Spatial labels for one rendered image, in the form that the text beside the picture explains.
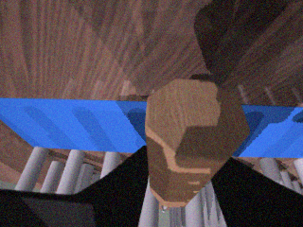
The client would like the blue flat strip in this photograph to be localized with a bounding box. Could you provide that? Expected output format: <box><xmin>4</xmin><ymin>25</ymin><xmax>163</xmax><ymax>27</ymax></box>
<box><xmin>0</xmin><ymin>97</ymin><xmax>303</xmax><ymax>158</ymax></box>

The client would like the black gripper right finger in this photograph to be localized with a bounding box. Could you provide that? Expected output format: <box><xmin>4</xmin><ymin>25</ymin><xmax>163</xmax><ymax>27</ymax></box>
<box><xmin>211</xmin><ymin>157</ymin><xmax>303</xmax><ymax>227</ymax></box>

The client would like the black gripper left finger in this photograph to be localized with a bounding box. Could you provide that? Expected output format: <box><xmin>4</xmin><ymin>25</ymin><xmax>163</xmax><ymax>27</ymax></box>
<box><xmin>0</xmin><ymin>146</ymin><xmax>149</xmax><ymax>227</ymax></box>

